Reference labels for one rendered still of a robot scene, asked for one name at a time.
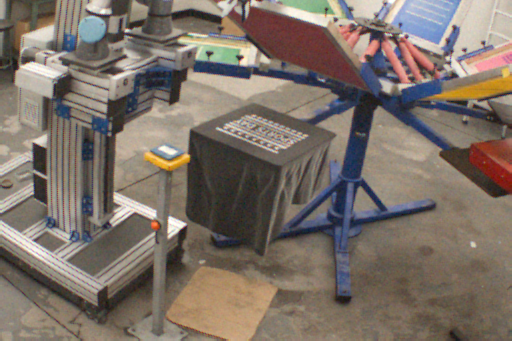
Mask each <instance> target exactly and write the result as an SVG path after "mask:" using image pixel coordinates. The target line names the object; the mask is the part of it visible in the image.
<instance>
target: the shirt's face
mask: <svg viewBox="0 0 512 341"><path fill-rule="evenodd" d="M249 114H254V115H257V116H259V117H262V118H265V119H267V120H270V121H273V122H276V123H279V124H281V125H284V126H287V127H289V128H292V129H294V130H297V131H300V133H302V134H305V135H308V137H306V138H304V139H302V140H301V141H299V142H297V143H295V144H293V145H291V146H289V147H288V148H286V149H284V150H282V151H280V152H278V153H275V152H272V151H269V150H266V149H264V148H261V147H259V146H256V145H254V144H251V143H249V142H246V141H244V140H240V139H238V138H235V137H233V136H231V135H228V134H226V132H223V131H221V130H218V129H216V128H217V127H220V126H222V125H224V124H227V123H229V122H231V121H234V120H236V119H238V118H242V117H244V116H247V115H249ZM191 130H192V131H195V132H197V133H201V134H203V135H206V136H208V137H210V138H213V139H215V140H218V141H220V142H223V143H225V144H227V145H230V146H232V147H235V148H237V149H240V150H243V151H245V152H248V153H250V154H253V155H255V156H258V157H260V158H262V159H265V160H267V161H270V162H273V163H276V165H278V166H281V165H283V163H285V162H287V161H289V160H290V159H292V158H294V157H296V156H297V155H299V154H301V153H303V152H304V151H306V150H308V149H311V148H312V147H314V146H316V145H318V144H319V143H321V142H323V141H325V140H326V139H328V138H330V137H332V136H333V135H334V134H335V133H332V132H330V131H328V130H325V129H322V128H321V127H318V126H316V125H313V124H310V123H308V122H305V121H302V120H300V119H297V118H294V117H292V116H289V115H286V114H283V113H281V112H278V111H275V110H273V109H269V108H266V107H264V106H261V105H258V104H255V103H252V104H250V105H247V106H245V107H242V108H240V109H237V110H234V111H232V112H229V113H227V114H224V115H222V116H219V117H217V118H214V119H212V120H210V121H207V122H205V123H202V124H200V125H197V126H195V127H191Z"/></svg>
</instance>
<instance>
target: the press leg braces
mask: <svg viewBox="0 0 512 341"><path fill-rule="evenodd" d="M341 183H342V179H341V178H340V177H339V176H338V177H337V178H335V180H334V181H333V182H332V183H331V184H330V185H329V186H328V187H327V188H325V189H324V190H323V191H322V192H321V193H320V194H319V195H318V196H317V197H315V198H314V199H313V200H312V201H311V202H310V203H309V204H308V205H307V206H305V207H304V208H303V209H302V210H301V211H300V212H299V213H298V214H297V215H295V216H294V217H293V218H292V219H291V220H290V221H289V222H288V223H285V225H283V228H284V229H285V230H293V229H300V228H303V227H302V226H301V225H300V223H301V222H302V221H303V220H304V219H306V218H307V217H308V216H309V215H310V214H311V213H312V212H313V211H314V210H316V209H317V208H318V207H319V206H320V205H321V204H322V203H323V202H324V201H326V200H327V199H328V198H329V197H330V196H331V195H332V194H333V196H336V192H337V190H338V189H339V187H340V186H341ZM360 186H361V187H362V189H363V190H364V191H365V192H366V193H367V194H368V197H369V198H370V199H371V200H372V201H374V202H375V204H376V206H377V207H378V208H374V210H375V211H376V212H377V213H379V214H386V213H387V212H392V211H391V209H389V208H387V207H385V205H384V203H383V202H382V201H381V200H380V199H379V198H378V197H379V196H378V195H376V194H375V193H374V192H373V190H372V189H371V188H370V186H369V185H368V183H367V182H366V181H365V180H364V179H363V178H362V180H361V184H360ZM353 190H354V182H348V183H347V189H346V202H345V205H344V214H343V225H342V234H341V238H340V242H336V248H337V253H342V252H344V253H348V250H349V247H348V243H347V241H348V231H349V227H350V222H351V211H352V198H353Z"/></svg>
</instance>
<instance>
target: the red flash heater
mask: <svg viewBox="0 0 512 341"><path fill-rule="evenodd" d="M468 162H469V163H471V165H472V164H473V165H474V166H475V167H477V169H479V171H481V172H483V173H484V174H485V175H486V176H488V178H491V179H492V180H493V181H494V182H495V183H496V184H499V186H501V188H504V189H505V190H506V192H508V193H510V194H511V195H512V139H503V140H496V141H488V142H480V143H472V144H471V146H470V149H469V160H468Z"/></svg>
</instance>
